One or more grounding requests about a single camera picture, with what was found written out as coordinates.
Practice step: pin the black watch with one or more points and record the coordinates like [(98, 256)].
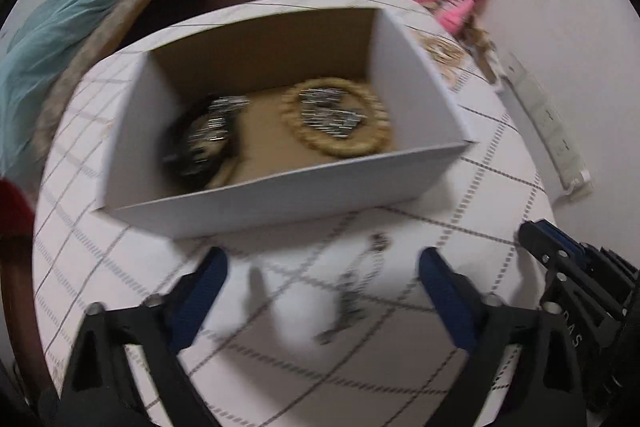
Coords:
[(196, 145)]

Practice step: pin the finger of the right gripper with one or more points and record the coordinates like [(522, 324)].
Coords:
[(565, 259)]

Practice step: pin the white patterned tablecloth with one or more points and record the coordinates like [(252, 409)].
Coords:
[(319, 324)]

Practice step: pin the white power strip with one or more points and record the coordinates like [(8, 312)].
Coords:
[(553, 148)]

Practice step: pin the white cardboard box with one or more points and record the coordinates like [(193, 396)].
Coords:
[(277, 178)]

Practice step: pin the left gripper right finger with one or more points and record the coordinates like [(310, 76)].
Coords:
[(545, 387)]

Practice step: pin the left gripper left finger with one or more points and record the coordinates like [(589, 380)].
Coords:
[(99, 389)]

